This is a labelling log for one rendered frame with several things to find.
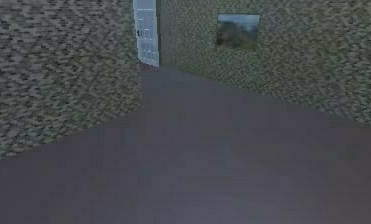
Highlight white panelled room door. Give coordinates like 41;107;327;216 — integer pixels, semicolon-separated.
132;0;160;68

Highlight framed landscape picture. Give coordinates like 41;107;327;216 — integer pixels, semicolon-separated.
215;13;261;51

